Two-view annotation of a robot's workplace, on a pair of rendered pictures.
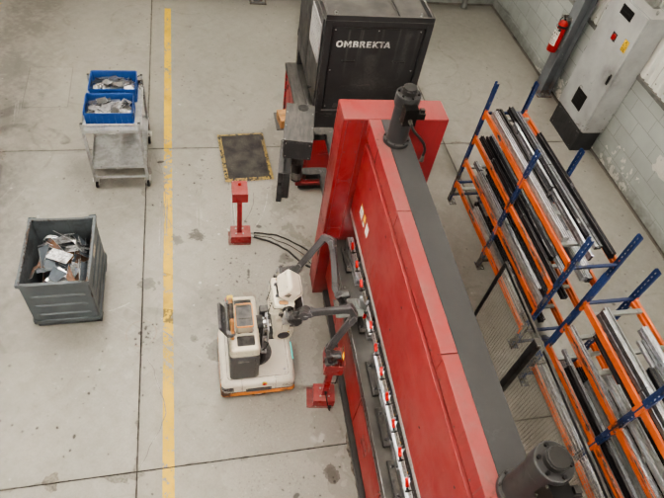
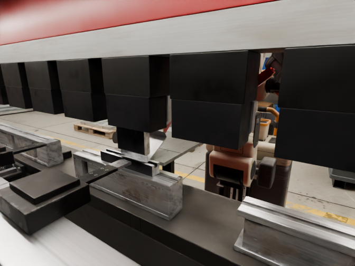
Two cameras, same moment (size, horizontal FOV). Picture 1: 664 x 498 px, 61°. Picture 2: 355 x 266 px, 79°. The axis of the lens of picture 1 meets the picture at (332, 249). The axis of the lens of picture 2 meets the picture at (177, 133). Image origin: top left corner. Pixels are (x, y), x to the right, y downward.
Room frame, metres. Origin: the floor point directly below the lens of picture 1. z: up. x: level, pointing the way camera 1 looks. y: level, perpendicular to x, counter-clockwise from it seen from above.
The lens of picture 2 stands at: (3.26, -0.64, 1.23)
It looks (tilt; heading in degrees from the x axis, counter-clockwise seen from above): 16 degrees down; 141
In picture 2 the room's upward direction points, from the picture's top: straight up
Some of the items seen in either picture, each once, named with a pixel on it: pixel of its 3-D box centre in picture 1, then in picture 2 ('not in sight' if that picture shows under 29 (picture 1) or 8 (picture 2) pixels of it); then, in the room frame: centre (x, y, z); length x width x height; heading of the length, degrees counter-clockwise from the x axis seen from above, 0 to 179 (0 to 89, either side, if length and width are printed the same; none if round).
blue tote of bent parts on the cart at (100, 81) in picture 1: (114, 86); not in sight; (5.05, 2.76, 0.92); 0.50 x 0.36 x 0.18; 109
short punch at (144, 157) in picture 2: not in sight; (132, 141); (2.76, -0.39, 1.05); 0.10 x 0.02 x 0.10; 18
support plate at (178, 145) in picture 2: (350, 307); (166, 144); (2.71, -0.25, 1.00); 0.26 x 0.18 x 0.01; 108
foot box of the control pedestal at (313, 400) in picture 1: (320, 394); not in sight; (2.33, -0.17, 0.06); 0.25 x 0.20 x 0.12; 101
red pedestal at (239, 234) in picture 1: (239, 212); not in sight; (4.02, 1.05, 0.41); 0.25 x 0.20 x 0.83; 108
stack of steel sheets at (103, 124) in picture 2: not in sight; (106, 122); (-1.28, 1.01, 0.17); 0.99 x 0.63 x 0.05; 17
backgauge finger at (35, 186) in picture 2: not in sight; (81, 177); (2.81, -0.54, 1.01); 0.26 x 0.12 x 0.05; 108
